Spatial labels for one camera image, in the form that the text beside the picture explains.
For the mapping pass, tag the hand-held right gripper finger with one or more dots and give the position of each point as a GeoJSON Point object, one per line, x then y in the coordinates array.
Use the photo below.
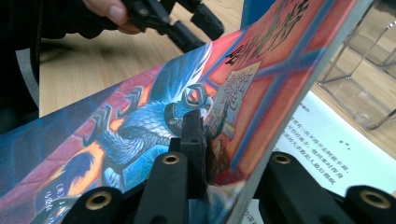
{"type": "Point", "coordinates": [196, 155]}

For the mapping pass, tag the red and blue illustrated book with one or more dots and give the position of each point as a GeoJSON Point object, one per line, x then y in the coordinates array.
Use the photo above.
{"type": "Point", "coordinates": [140, 124]}

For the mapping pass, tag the clear acrylic book rack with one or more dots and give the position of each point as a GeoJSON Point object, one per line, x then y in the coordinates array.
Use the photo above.
{"type": "Point", "coordinates": [367, 62]}

